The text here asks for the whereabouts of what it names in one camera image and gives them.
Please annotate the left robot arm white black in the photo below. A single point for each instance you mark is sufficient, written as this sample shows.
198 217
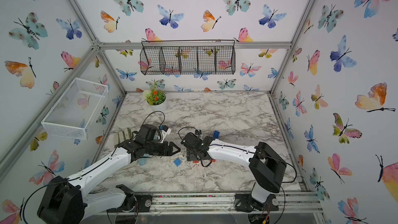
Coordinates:
68 200

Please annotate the dark blue square lego brick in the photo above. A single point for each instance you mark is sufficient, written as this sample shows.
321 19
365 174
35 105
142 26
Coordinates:
216 134

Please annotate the white mesh wall basket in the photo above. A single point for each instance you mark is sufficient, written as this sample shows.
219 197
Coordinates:
74 112

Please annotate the beige green work glove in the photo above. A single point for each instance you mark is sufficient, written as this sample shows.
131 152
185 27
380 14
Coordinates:
123 135

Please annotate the light blue plastic plate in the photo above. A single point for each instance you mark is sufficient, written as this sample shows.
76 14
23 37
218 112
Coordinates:
142 161

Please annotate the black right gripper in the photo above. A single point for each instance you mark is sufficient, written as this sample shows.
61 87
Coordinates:
189 157

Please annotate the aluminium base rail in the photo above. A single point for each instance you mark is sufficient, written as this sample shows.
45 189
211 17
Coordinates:
225 203

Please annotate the white pot artificial plant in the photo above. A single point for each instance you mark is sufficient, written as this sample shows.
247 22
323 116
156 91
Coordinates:
156 99

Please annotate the small blue lego brick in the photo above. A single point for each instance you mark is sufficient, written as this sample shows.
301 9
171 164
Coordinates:
177 162

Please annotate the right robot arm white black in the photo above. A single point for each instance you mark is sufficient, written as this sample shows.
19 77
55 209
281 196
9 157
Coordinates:
266 165

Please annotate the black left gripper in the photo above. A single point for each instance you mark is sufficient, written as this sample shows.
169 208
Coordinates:
170 148

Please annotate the black wire wall basket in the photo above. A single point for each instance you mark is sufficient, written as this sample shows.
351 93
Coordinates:
188 57

